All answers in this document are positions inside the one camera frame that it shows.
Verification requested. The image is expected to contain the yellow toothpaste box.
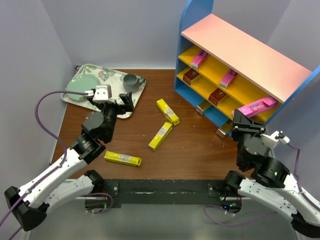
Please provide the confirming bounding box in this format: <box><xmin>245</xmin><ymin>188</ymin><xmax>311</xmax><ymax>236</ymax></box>
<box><xmin>148</xmin><ymin>122</ymin><xmax>173</xmax><ymax>151</ymax></box>
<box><xmin>156</xmin><ymin>99</ymin><xmax>180</xmax><ymax>126</ymax></box>
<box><xmin>103</xmin><ymin>151</ymin><xmax>142</xmax><ymax>167</ymax></box>

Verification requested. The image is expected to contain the grey ceramic mug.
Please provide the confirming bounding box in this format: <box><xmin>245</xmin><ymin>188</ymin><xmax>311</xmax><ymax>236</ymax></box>
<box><xmin>122</xmin><ymin>73</ymin><xmax>146</xmax><ymax>93</ymax></box>

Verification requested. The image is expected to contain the small pink toothpaste box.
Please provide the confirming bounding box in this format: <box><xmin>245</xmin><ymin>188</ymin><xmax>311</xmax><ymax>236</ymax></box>
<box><xmin>219</xmin><ymin>68</ymin><xmax>238</xmax><ymax>89</ymax></box>

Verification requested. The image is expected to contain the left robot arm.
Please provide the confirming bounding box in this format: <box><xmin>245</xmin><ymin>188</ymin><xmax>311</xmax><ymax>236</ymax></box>
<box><xmin>4</xmin><ymin>86</ymin><xmax>134</xmax><ymax>232</ymax></box>

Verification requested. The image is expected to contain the black mounting base plate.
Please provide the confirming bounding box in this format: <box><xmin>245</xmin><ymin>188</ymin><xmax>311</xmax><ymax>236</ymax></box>
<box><xmin>93</xmin><ymin>179</ymin><xmax>243</xmax><ymax>213</ymax></box>

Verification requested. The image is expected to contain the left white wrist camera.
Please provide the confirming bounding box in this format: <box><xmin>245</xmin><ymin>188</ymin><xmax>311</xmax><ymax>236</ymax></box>
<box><xmin>85</xmin><ymin>84</ymin><xmax>112</xmax><ymax>103</ymax></box>

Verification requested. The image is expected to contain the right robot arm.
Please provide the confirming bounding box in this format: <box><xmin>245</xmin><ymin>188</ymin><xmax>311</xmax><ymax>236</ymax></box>
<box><xmin>222</xmin><ymin>109</ymin><xmax>320</xmax><ymax>239</ymax></box>

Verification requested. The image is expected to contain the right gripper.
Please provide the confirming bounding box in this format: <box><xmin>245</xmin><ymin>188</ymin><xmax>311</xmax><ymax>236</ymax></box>
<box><xmin>230</xmin><ymin>109</ymin><xmax>264</xmax><ymax>167</ymax></box>

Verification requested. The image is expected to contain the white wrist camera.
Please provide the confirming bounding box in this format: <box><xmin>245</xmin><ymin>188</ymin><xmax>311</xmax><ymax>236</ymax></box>
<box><xmin>85</xmin><ymin>84</ymin><xmax>112</xmax><ymax>103</ymax></box>
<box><xmin>260</xmin><ymin>131</ymin><xmax>290</xmax><ymax>150</ymax></box>

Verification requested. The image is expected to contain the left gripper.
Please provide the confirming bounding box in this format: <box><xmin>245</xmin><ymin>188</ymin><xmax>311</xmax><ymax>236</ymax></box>
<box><xmin>88</xmin><ymin>91</ymin><xmax>133</xmax><ymax>141</ymax></box>

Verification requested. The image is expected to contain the mint green ceramic plate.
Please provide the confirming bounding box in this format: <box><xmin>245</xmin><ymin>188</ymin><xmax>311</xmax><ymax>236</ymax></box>
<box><xmin>66</xmin><ymin>74</ymin><xmax>99</xmax><ymax>93</ymax></box>

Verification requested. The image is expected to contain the blue shelf with coloured boards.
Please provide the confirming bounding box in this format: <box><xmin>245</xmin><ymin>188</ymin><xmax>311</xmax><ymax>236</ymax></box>
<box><xmin>174</xmin><ymin>0</ymin><xmax>320</xmax><ymax>126</ymax></box>

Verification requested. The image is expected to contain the dark red toothpaste box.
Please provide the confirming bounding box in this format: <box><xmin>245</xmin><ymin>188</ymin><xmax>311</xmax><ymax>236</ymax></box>
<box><xmin>183</xmin><ymin>69</ymin><xmax>202</xmax><ymax>85</ymax></box>

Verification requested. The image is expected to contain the red 3D toothpaste box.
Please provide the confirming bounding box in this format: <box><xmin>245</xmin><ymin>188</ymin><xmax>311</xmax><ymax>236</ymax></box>
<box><xmin>208</xmin><ymin>88</ymin><xmax>227</xmax><ymax>106</ymax></box>

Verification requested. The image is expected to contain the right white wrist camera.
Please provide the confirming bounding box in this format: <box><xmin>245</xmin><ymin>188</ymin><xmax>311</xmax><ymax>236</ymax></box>
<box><xmin>260</xmin><ymin>131</ymin><xmax>290</xmax><ymax>150</ymax></box>

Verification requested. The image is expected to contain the teal green tea toothpaste box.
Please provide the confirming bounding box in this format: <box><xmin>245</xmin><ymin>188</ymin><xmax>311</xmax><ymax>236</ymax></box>
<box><xmin>216</xmin><ymin>120</ymin><xmax>233</xmax><ymax>138</ymax></box>

